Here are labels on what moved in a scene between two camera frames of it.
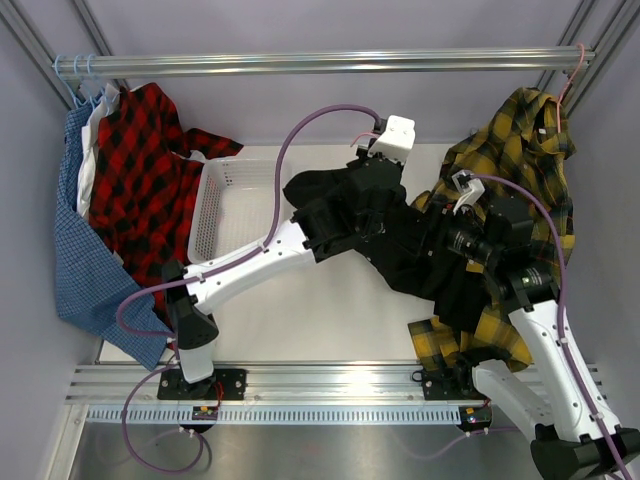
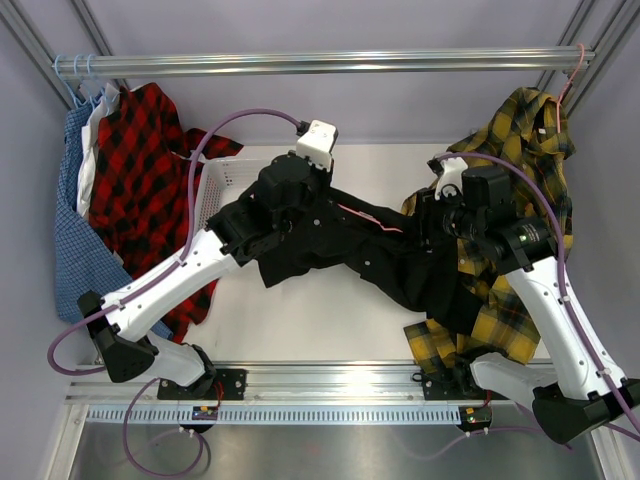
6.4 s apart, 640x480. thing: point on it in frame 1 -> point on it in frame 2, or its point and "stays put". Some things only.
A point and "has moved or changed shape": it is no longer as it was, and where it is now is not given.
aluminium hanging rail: [135, 66] stays put
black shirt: [362, 206] has moved or changed shape
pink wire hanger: [366, 133] has moved or changed shape
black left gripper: [361, 155] -> [324, 178]
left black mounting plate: [222, 384] stays put
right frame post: [600, 24] stays put
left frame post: [14, 15] stays put
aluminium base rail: [271, 384] stays put
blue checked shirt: [92, 285] stays put
